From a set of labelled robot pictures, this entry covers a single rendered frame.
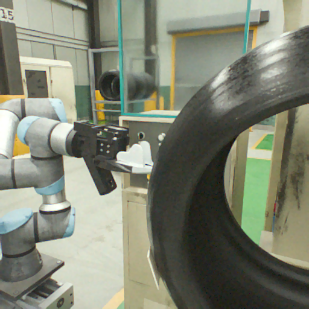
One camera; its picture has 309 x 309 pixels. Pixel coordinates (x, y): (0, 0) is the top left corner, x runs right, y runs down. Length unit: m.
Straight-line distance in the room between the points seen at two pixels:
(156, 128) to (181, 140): 0.92
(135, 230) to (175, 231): 1.04
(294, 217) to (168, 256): 0.46
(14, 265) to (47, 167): 0.56
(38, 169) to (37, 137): 0.09
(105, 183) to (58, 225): 0.53
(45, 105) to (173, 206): 0.74
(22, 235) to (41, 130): 0.55
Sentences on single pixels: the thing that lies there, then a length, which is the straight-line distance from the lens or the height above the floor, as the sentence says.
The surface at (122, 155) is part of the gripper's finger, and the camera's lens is 0.58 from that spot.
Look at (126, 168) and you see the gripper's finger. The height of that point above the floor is 1.25.
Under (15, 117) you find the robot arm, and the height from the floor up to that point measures 1.30.
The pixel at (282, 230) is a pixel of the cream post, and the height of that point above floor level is 1.02.
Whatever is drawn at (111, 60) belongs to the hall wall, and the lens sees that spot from 12.20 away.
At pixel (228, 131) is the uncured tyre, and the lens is 0.38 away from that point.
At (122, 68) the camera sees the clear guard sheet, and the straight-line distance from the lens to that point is 1.37.
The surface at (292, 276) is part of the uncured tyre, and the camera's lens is 0.79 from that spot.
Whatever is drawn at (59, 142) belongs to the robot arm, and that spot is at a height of 1.29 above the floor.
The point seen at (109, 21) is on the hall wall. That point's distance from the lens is 12.40.
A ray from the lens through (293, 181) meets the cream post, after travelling 0.82.
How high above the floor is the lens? 1.41
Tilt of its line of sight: 15 degrees down
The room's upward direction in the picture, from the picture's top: straight up
